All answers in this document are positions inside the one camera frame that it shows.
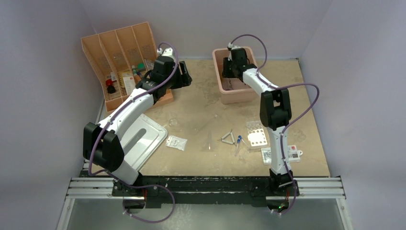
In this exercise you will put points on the white clay triangle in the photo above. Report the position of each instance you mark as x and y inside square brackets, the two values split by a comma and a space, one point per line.
[228, 138]

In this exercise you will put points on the black mounting base rail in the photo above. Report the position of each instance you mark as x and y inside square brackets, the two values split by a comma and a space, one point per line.
[257, 191]

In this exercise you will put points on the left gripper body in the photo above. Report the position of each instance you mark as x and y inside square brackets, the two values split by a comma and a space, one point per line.
[179, 80]

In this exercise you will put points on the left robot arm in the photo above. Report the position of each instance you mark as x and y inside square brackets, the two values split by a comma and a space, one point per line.
[101, 141]

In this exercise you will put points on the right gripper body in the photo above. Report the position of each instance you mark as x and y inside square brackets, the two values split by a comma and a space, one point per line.
[229, 67]

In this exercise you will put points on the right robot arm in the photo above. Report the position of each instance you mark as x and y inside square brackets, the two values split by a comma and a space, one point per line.
[275, 114]

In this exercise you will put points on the white labelled package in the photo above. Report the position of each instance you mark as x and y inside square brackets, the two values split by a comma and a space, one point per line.
[293, 153]

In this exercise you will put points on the white test tube rack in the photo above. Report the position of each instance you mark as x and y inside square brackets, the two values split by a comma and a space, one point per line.
[256, 136]

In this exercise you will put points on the peach file organizer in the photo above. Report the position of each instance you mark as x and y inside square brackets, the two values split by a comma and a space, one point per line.
[117, 51]

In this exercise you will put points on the small white packet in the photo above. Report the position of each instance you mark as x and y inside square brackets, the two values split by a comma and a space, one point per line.
[176, 142]

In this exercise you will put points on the glass stirring rod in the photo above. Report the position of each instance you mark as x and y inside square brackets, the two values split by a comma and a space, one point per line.
[203, 123]

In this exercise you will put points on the pink plastic bin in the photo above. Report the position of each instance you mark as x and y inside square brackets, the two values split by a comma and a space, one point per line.
[231, 90]

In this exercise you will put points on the red black bottle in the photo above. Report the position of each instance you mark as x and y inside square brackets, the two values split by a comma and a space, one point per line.
[109, 86]

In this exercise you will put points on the white plastic lid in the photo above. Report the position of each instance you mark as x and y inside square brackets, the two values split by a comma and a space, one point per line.
[141, 139]

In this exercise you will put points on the blue capped test tube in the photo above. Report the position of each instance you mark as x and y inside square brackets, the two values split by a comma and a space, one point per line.
[238, 144]

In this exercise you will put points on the white box in organizer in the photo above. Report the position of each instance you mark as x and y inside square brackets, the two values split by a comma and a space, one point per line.
[129, 82]

